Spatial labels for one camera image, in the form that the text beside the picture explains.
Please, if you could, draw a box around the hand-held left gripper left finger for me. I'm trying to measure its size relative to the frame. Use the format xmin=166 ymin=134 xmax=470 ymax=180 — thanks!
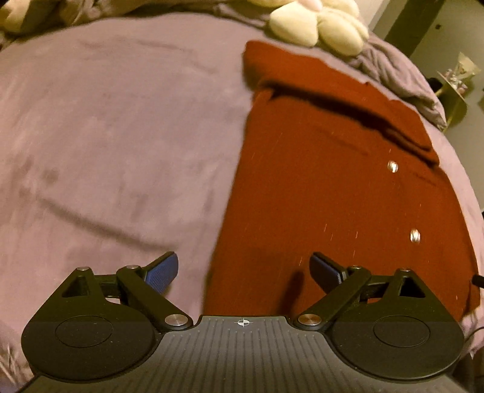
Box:
xmin=50 ymin=252 xmax=194 ymax=331

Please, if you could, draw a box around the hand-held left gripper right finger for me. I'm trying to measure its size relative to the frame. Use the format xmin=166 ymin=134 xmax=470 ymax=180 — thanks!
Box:
xmin=297 ymin=252 xmax=435 ymax=331

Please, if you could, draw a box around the dark red buttoned cardigan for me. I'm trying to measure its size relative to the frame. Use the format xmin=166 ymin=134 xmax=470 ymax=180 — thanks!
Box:
xmin=203 ymin=40 xmax=479 ymax=325

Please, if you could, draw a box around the purple bed blanket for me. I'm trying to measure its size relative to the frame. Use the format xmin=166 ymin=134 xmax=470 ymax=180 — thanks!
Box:
xmin=0 ymin=0 xmax=484 ymax=386

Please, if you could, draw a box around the gold side table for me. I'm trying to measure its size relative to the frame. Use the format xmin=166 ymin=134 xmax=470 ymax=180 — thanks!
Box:
xmin=430 ymin=72 xmax=477 ymax=132

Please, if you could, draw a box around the clear wrapped gift bag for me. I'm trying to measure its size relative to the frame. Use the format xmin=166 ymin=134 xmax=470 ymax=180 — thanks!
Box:
xmin=447 ymin=52 xmax=476 ymax=86

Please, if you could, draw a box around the cream plush toy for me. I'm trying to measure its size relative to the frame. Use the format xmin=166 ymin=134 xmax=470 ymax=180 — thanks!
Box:
xmin=246 ymin=0 xmax=370 ymax=57

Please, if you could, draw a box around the cream pillow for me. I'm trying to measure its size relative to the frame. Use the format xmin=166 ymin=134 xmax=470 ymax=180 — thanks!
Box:
xmin=0 ymin=0 xmax=61 ymax=34

